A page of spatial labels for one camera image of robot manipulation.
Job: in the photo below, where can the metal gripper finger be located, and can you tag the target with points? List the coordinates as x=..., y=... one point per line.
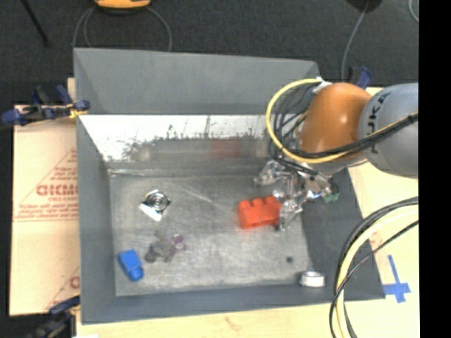
x=269, y=174
x=289, y=210

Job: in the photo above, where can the red toy brick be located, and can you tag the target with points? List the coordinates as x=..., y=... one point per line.
x=259, y=211

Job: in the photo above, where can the grey metal bin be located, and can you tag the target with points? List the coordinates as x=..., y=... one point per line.
x=211, y=259

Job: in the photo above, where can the grey and purple toy figure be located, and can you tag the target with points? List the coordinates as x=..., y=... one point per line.
x=162, y=248

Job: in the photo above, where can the blue plastic block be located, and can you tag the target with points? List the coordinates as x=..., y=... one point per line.
x=129, y=263

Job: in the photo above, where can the brown cardboard board red print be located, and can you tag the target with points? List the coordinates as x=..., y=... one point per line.
x=42, y=188

